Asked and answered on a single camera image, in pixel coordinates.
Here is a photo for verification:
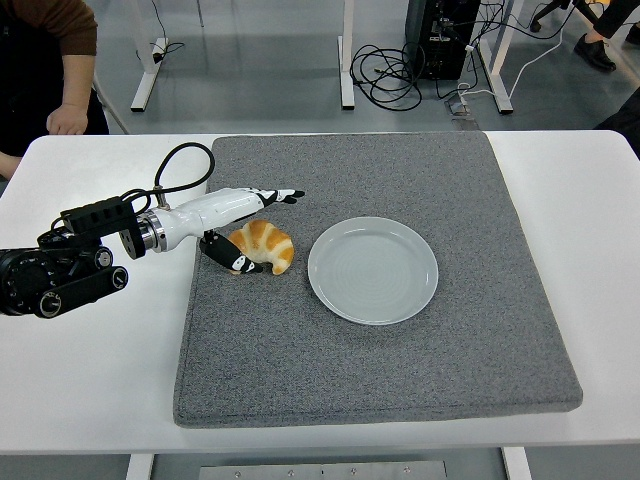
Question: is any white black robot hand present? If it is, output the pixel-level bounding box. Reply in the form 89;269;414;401
155;186;307;276

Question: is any golden croissant bread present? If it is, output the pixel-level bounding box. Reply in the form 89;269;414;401
227;218;295;276

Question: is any round grey plate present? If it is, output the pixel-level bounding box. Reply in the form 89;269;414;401
307;215;440;327

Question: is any grey metal plate with screws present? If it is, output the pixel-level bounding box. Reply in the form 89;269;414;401
198;460;449;480

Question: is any white chair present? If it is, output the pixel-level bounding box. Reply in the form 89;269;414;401
92;74;130;135

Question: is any white desk leg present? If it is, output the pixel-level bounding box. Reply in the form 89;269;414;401
337;0;357;111
477;0;516;115
130;0;170;112

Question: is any grey fabric mat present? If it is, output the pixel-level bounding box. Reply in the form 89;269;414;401
172;130;584;429

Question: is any person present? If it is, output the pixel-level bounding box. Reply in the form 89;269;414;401
0;0;110;179

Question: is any grey floor socket box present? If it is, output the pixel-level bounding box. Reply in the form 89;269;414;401
444;94;476;120

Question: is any white table leg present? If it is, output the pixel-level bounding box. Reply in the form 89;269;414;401
502;446;534;480
124;453;155;480

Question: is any black computer tower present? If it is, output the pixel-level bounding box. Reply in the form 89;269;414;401
403;0;481;81

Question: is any black chair base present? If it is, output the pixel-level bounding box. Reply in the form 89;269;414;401
524;0;601;32

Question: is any person's leg with shoe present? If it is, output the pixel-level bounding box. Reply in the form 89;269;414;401
573;0;640;72

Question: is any thin black cable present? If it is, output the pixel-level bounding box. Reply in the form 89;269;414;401
149;0;186;64

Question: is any coiled black cable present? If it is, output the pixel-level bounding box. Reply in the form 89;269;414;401
349;42;424;112

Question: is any white cable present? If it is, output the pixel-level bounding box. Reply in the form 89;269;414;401
457;14;571;101

